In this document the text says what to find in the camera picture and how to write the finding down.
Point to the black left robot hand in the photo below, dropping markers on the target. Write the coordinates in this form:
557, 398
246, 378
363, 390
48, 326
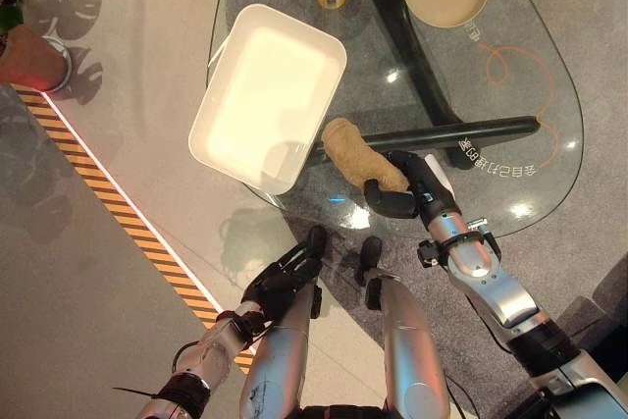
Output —
284, 281

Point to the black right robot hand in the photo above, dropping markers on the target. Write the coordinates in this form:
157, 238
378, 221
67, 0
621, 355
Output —
398, 203

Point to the tan cloth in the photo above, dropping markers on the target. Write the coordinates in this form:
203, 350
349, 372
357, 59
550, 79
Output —
360, 154

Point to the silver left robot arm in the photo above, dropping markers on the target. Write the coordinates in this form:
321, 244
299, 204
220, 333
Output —
206, 365

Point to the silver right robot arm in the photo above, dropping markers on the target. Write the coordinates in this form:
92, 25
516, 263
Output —
495, 286

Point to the white rectangular basket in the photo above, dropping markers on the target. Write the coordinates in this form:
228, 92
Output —
267, 97

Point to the silver left robot leg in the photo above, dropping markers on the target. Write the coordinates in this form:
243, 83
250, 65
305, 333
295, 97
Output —
284, 335

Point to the black table base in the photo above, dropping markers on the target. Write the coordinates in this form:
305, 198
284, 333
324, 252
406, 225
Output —
432, 85

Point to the black yellow hazard tape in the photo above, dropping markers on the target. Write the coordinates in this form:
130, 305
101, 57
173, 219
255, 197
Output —
122, 208

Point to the potted plant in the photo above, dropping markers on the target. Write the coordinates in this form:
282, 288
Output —
24, 41

